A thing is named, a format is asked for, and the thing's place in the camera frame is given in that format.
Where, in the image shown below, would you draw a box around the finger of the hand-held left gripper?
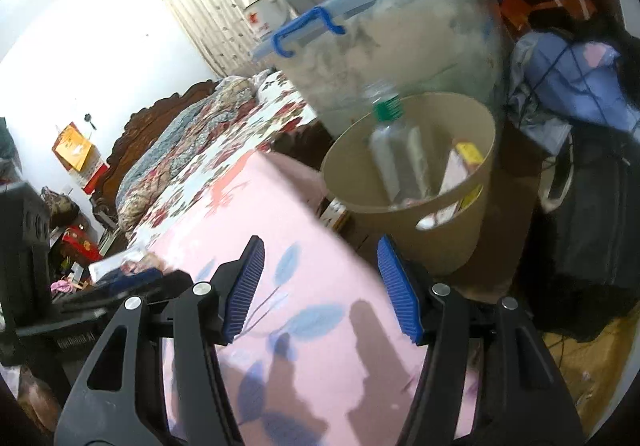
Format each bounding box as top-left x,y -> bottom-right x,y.
51,269 -> 194,314

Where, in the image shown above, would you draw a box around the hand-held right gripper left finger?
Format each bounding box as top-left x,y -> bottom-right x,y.
54,236 -> 266,446

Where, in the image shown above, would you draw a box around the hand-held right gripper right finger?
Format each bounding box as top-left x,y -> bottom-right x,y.
376,235 -> 586,446

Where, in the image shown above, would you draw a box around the white plastic wrapper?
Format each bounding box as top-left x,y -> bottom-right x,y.
89,247 -> 152,281

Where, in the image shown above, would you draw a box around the beige plastic waste bin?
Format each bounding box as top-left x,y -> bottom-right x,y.
320,93 -> 497,277

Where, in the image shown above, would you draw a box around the clear bottle with green cap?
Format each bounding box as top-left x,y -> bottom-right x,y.
364,81 -> 433,203

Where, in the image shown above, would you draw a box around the brown bag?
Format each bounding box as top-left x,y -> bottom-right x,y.
42,186 -> 81,228

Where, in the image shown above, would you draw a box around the pink blanket with blue leaves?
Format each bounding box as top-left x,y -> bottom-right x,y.
145,151 -> 481,446

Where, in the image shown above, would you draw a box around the small colourful carton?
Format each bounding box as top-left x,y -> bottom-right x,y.
320,199 -> 351,230

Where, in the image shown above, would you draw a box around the red box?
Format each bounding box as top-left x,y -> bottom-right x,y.
82,161 -> 111,194

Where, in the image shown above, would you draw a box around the white red-flower bed sheet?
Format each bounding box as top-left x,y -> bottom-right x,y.
127,69 -> 321,252

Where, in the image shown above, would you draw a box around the yellow and white carton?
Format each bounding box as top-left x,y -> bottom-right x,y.
440,141 -> 486,227

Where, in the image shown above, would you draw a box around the floral quilt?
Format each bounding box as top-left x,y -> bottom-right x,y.
115,76 -> 261,232

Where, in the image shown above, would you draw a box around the carved wooden headboard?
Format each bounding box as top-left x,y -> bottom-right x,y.
90,79 -> 221,232

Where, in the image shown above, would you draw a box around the black cloth bag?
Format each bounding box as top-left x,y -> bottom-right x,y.
520,126 -> 640,342

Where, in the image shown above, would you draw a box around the clear storage box blue lid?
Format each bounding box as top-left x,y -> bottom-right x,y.
250,0 -> 508,137

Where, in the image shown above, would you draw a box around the white enamel mug red print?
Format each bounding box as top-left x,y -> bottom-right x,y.
243,0 -> 291,41

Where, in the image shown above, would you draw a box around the pile of lavender clothes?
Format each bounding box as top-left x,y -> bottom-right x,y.
507,29 -> 640,139

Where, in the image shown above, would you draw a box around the orange boxes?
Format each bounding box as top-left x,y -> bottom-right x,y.
500,0 -> 596,33

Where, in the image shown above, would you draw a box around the yellow wall calendar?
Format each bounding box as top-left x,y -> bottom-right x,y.
52,123 -> 103,172

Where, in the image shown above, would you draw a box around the black cable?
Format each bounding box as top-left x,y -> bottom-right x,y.
545,331 -> 583,379

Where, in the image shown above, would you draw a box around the white bag strap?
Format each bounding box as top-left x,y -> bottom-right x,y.
542,131 -> 576,213

